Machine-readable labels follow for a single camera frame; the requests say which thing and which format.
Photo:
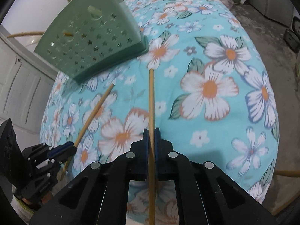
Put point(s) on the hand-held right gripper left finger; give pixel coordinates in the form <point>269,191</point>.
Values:
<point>146,154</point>

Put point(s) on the wooden stool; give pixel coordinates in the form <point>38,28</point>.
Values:
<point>288,173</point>

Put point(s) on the silver refrigerator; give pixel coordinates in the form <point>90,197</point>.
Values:
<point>271,2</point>

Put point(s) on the floral blue blanket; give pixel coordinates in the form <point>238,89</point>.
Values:
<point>211,89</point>

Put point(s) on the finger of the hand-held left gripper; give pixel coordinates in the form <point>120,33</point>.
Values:
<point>66,155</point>
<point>65,147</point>

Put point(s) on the green perforated utensil holder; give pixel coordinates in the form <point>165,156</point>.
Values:
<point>126,28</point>

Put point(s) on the tan bamboo chopstick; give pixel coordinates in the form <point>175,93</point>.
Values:
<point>151,103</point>
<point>93,115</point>

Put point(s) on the black rice cooker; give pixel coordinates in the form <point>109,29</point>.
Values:
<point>290,38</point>

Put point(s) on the white door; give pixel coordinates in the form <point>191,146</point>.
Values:
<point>23,86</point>

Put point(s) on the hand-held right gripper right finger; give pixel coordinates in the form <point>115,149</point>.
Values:
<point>157,159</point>

